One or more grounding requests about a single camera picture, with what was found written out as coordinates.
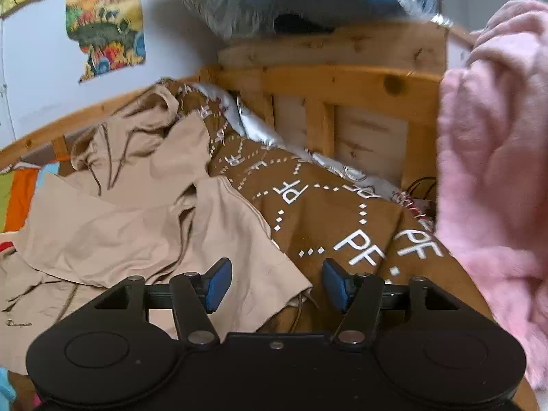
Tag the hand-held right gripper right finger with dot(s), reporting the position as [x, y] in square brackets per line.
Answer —
[336, 284]

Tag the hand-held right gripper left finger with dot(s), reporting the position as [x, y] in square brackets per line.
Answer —
[218, 283]

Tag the beige hooded jacket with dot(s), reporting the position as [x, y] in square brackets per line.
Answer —
[128, 222]

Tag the brown printed blanket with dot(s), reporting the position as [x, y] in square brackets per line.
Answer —
[308, 205]

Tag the pink fluffy blanket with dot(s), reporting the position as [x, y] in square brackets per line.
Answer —
[492, 158]

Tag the colourful striped bedsheet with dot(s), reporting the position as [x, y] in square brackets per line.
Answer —
[23, 197]

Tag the wooden bed frame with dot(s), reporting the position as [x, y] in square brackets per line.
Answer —
[342, 81]

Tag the colourful landscape wall poster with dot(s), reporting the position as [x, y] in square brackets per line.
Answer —
[105, 25]

